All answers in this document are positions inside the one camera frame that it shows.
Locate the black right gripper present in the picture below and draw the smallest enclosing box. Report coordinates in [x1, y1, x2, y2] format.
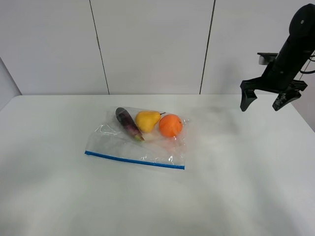
[240, 59, 307, 112]

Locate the clear zip bag blue strip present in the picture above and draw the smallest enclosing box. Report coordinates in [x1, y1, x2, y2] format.
[84, 106, 190, 171]

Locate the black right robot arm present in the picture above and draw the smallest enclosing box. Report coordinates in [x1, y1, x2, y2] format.
[240, 3, 315, 112]

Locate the orange fruit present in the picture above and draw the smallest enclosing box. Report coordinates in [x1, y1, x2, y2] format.
[158, 114, 183, 138]

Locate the yellow pear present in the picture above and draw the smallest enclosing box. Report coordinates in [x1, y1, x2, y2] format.
[135, 111, 165, 133]

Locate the purple eggplant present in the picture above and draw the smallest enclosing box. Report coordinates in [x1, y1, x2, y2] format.
[115, 107, 145, 142]

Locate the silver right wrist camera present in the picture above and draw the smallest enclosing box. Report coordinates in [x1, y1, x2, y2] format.
[257, 53, 278, 65]

